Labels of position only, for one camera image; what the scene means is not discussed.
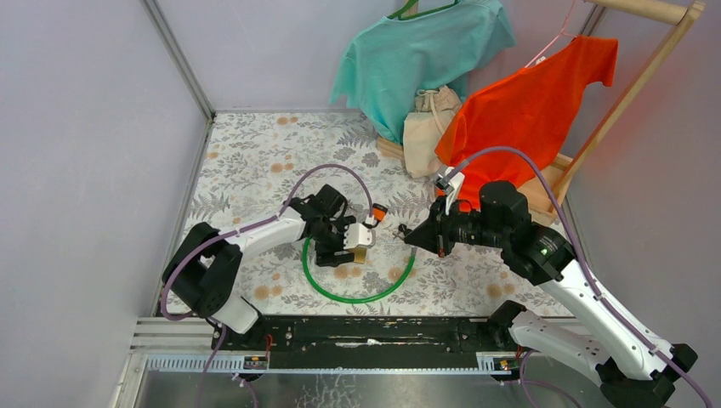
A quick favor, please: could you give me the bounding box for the beige drawstring bag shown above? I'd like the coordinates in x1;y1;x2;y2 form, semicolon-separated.
402;85;462;179

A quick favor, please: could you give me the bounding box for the green clothes hanger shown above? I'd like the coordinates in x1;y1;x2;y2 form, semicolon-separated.
387;0;460;20

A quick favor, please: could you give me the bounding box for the green cable lock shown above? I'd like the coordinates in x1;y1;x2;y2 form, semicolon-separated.
300;238;417;305

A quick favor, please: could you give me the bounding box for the teal t-shirt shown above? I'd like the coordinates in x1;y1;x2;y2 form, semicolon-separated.
329;1;516;145

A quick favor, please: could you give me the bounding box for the brass padlock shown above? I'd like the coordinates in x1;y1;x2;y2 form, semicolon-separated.
349;247;367;264

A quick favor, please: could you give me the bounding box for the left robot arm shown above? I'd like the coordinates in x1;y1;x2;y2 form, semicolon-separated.
162;184;374;349

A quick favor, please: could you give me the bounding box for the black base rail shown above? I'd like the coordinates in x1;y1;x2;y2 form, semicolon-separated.
211;315;519;370

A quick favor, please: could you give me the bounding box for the orange t-shirt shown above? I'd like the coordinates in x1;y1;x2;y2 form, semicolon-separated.
434;34;620;213

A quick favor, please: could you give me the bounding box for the pink clothes hanger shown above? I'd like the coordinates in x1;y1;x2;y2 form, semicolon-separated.
525;0;577;68

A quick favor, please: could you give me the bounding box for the floral table mat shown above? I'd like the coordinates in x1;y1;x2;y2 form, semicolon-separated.
185;111;568;317

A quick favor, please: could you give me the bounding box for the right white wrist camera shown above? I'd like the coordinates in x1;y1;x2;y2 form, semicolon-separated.
434;166;465;215

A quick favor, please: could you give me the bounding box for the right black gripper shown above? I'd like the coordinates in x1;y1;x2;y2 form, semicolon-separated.
405;192;508;257

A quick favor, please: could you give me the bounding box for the wooden clothes rack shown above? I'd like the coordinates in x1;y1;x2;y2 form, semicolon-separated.
376;0;706;226

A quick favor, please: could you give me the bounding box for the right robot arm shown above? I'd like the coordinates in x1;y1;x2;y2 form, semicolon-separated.
399;181;698;407

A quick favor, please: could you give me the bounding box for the orange black padlock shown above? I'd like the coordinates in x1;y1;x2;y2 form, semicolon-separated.
370;203;389;228

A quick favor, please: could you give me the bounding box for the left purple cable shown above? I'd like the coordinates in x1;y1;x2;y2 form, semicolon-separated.
159;163;378;408

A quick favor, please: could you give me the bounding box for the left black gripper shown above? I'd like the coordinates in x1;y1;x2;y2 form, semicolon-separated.
312;217;355;268

